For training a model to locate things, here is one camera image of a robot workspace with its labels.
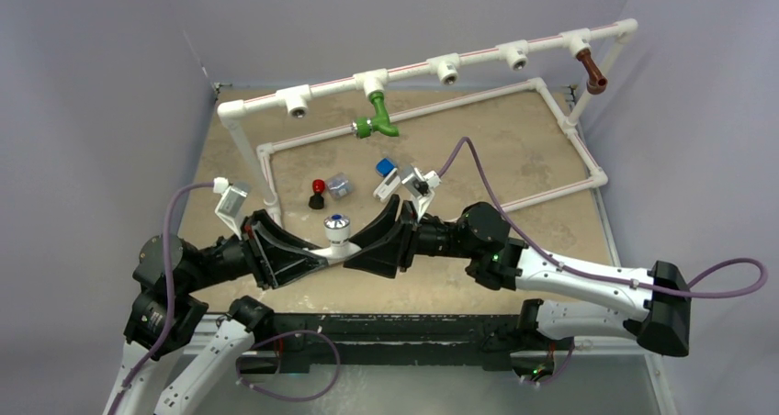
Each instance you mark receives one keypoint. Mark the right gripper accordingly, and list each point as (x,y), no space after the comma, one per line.
(384,259)

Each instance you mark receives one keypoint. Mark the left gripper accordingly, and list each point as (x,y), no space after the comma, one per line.
(272,253)

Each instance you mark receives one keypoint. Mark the white water faucet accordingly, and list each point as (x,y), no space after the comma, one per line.
(337,230)

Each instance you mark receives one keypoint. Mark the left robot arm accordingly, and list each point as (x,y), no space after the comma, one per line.
(165,315)

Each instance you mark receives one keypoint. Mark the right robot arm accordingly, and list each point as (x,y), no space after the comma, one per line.
(650,306)

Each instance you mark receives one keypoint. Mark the green water faucet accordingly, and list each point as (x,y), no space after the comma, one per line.
(379,122)

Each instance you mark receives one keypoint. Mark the brown water faucet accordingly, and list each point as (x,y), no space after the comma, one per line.
(596,81)

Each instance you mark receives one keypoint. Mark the black faucet red knob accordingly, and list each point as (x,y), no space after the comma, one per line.
(316,200)

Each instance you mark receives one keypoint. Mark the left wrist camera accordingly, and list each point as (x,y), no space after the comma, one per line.
(229,208)

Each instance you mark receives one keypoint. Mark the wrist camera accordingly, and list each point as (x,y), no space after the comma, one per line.
(420,186)
(229,208)

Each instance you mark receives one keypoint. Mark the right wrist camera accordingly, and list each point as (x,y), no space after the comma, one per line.
(420,186)

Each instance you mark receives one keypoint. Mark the white faucet blue handle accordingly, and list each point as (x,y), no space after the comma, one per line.
(387,169)

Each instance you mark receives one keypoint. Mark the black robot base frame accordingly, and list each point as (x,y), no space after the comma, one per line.
(494,342)

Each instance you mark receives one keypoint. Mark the white pipe frame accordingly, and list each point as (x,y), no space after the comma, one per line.
(605,42)

